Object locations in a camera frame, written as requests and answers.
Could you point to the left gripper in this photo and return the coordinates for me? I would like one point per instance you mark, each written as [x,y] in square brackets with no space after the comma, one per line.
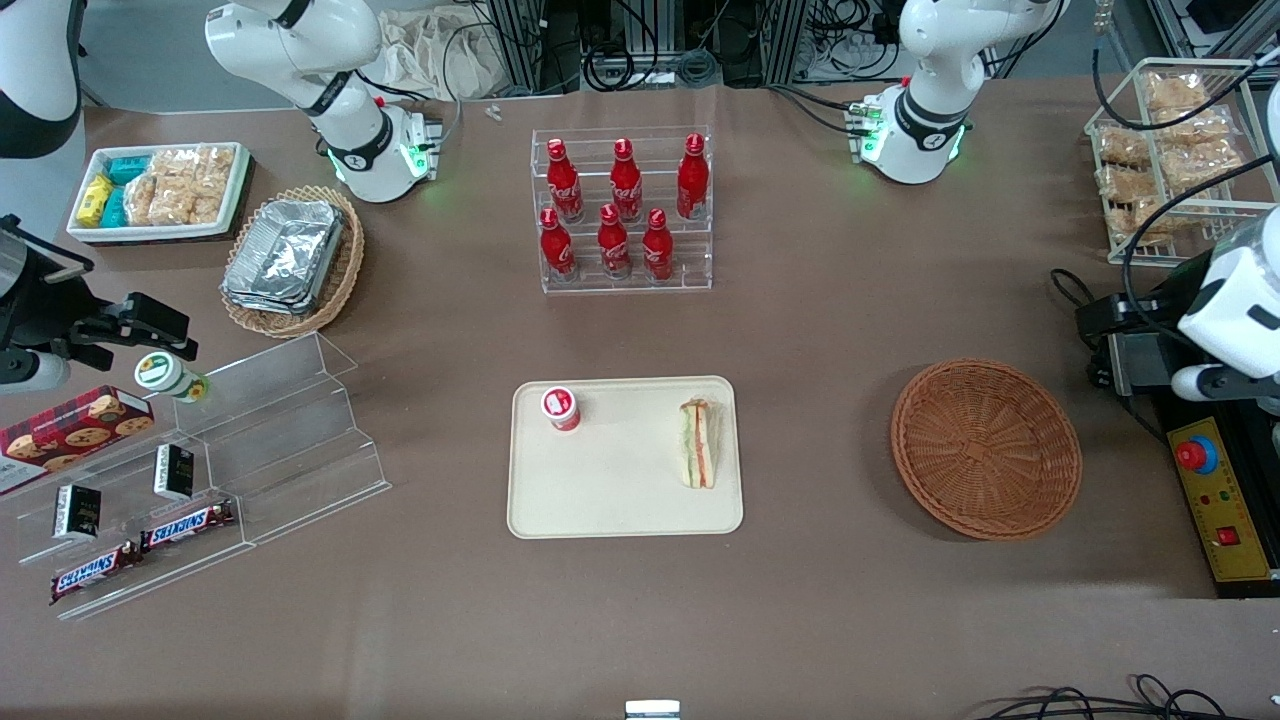
[1150,318]

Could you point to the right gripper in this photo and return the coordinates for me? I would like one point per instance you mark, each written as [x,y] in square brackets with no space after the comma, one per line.
[38,312]

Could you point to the triangle sandwich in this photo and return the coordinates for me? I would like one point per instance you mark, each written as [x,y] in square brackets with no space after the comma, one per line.
[700,450]

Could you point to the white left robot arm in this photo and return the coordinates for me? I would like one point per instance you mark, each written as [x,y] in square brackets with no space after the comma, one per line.
[930,120]

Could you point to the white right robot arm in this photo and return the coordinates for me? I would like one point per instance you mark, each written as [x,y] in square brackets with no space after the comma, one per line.
[350,150]

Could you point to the aluminium foil tray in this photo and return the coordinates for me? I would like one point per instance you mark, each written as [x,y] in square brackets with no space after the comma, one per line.
[262,306]
[285,250]

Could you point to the brown round wicker basket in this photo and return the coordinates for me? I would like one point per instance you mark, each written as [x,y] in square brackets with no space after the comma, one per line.
[985,450]

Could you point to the light oval wicker basket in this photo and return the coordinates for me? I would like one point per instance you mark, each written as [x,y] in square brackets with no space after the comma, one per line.
[345,270]

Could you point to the cream plastic tray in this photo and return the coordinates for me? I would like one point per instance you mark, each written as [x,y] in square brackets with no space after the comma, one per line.
[620,480]

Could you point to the white cup with green lid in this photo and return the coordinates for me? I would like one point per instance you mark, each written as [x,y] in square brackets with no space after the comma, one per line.
[160,372]

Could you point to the white rectangular snack bin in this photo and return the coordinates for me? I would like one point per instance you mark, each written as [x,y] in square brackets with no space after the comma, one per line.
[150,232]

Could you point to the clear rice cracker bag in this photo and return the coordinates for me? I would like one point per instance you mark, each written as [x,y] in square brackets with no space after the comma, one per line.
[190,205]
[1205,165]
[1128,185]
[1160,222]
[1195,125]
[142,200]
[1122,147]
[216,165]
[172,163]
[1175,92]

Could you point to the teal snack packet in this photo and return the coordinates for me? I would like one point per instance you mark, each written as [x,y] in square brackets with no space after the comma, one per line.
[128,170]
[116,208]

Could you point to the red tartan cookie box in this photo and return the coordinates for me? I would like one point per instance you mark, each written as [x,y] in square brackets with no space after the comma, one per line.
[70,430]

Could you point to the small black box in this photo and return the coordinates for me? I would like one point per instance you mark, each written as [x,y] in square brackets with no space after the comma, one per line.
[174,472]
[77,512]

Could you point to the yellow snack packet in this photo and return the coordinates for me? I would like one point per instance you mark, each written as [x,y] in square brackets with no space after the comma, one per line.
[94,198]

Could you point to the red emergency stop button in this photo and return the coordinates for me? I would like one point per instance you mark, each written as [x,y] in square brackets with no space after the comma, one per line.
[1192,455]

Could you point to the clear acrylic stepped shelf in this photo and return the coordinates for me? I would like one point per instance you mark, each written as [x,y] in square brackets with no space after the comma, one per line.
[300,450]
[30,530]

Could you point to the Snickers chocolate bar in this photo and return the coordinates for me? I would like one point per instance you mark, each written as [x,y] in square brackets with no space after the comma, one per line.
[92,572]
[188,526]

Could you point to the black machine with yellow panel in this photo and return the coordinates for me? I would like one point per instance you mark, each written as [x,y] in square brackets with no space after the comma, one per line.
[1240,510]

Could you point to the white crumpled cloth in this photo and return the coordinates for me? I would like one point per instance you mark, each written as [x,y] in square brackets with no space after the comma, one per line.
[440,55]

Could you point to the red cola bottle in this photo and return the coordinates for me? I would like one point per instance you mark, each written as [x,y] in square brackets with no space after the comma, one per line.
[657,250]
[626,190]
[692,185]
[614,248]
[565,190]
[557,250]

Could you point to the red cup with white lid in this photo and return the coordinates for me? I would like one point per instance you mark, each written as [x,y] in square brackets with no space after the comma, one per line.
[562,412]

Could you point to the clear acrylic bottle rack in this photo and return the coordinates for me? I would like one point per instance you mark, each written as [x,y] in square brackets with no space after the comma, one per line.
[690,270]

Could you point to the red rocker switch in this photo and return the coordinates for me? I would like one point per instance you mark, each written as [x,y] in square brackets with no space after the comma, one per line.
[1228,536]

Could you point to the aluminium extrusion frame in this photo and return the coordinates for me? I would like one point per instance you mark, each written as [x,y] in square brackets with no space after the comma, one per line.
[520,40]
[785,40]

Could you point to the white metal bracket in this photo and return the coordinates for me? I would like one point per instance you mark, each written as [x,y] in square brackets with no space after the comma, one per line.
[652,711]

